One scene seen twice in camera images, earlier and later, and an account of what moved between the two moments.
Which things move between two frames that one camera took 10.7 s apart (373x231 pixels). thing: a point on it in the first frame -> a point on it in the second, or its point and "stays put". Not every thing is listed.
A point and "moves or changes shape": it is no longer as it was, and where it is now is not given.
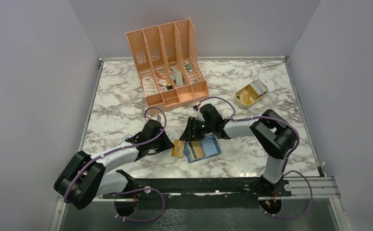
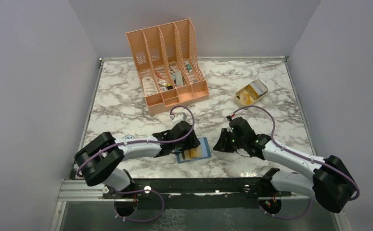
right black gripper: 190,133 -> 222,145
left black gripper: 167,144 -> 192,141
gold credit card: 198,148 -> 187,154
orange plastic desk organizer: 168,58 stays put
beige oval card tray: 246,96 stays put
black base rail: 199,193 stays put
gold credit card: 178,150 moves or changes shape
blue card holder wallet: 198,150 moves or changes shape
